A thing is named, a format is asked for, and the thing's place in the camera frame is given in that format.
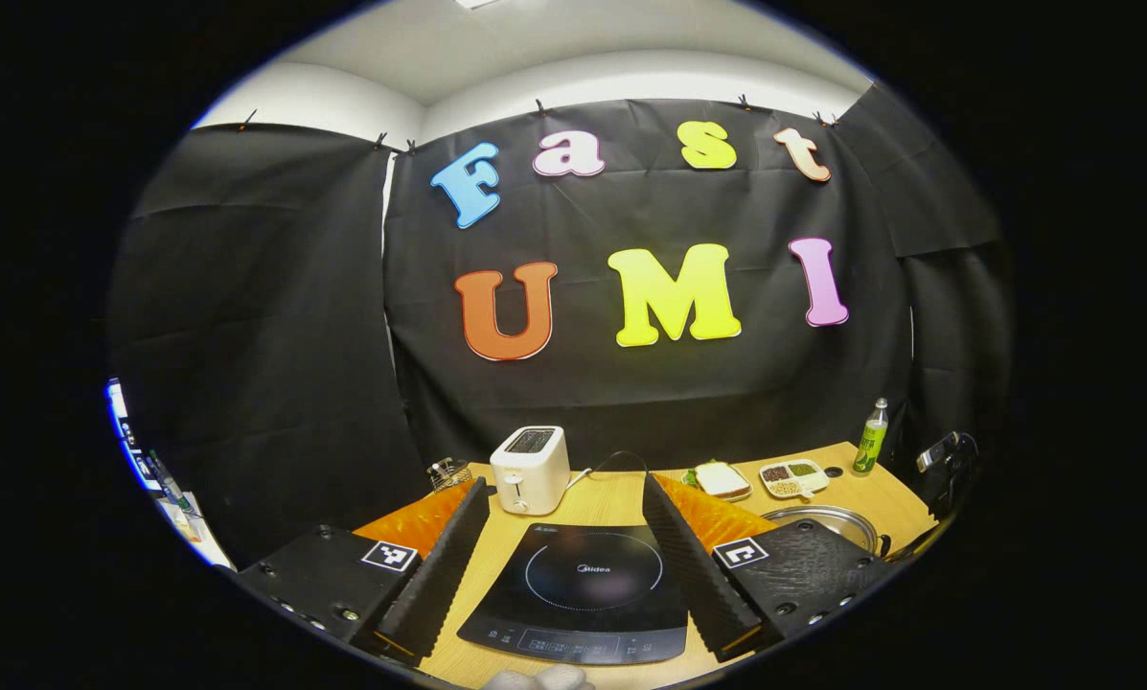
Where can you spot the stainless steel pot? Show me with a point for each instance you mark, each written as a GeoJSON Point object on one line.
{"type": "Point", "coordinates": [822, 517]}

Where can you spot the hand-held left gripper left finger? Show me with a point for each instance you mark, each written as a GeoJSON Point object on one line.
{"type": "Point", "coordinates": [444, 575]}

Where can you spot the white bread sandwich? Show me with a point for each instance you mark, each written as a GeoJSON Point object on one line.
{"type": "Point", "coordinates": [720, 477]}

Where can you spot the black induction cooktop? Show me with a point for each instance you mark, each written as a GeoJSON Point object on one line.
{"type": "Point", "coordinates": [583, 594]}

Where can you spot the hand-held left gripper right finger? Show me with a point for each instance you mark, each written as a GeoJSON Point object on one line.
{"type": "Point", "coordinates": [693, 575]}

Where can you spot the white divided dish with beans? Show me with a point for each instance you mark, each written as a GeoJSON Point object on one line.
{"type": "Point", "coordinates": [793, 477]}

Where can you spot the green drink bottle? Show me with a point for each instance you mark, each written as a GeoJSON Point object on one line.
{"type": "Point", "coordinates": [870, 446]}

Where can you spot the white rectangular plate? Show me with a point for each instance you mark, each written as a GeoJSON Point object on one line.
{"type": "Point", "coordinates": [738, 494]}

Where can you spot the white toaster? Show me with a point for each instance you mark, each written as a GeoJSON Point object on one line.
{"type": "Point", "coordinates": [530, 470]}

